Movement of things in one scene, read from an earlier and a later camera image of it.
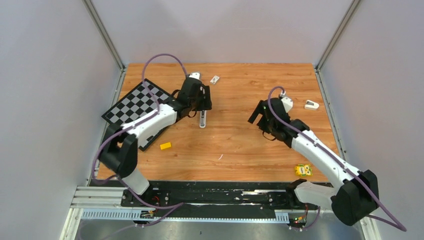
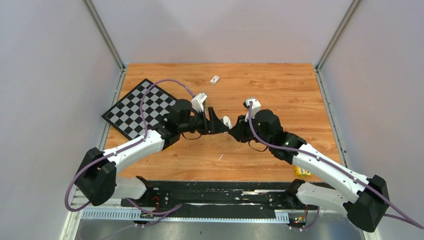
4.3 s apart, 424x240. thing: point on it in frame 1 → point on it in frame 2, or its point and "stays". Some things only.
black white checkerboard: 136,105 stays
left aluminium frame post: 101,28 stays
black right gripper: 260,110 → 238,130
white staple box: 214,79 stays
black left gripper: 205,103 → 215,125
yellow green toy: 302,170 stays
